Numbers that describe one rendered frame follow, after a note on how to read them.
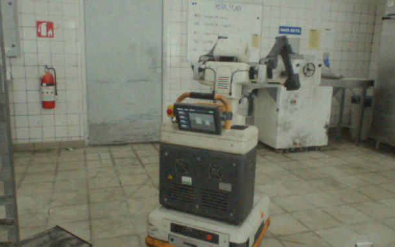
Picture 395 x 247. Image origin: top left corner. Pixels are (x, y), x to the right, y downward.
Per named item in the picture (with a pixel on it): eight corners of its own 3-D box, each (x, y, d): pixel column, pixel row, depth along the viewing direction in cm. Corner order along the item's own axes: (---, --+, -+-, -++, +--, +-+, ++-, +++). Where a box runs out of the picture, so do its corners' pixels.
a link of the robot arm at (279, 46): (275, 33, 252) (288, 31, 247) (278, 50, 259) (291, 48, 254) (257, 61, 221) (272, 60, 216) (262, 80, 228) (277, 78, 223)
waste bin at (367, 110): (392, 140, 528) (397, 98, 515) (365, 142, 511) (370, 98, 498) (364, 132, 578) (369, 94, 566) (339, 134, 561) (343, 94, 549)
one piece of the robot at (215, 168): (240, 247, 187) (249, 97, 171) (155, 225, 210) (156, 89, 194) (256, 222, 217) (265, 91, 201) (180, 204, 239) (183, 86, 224)
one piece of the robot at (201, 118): (230, 144, 183) (225, 108, 170) (172, 136, 197) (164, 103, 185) (236, 132, 191) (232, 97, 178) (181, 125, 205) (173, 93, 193)
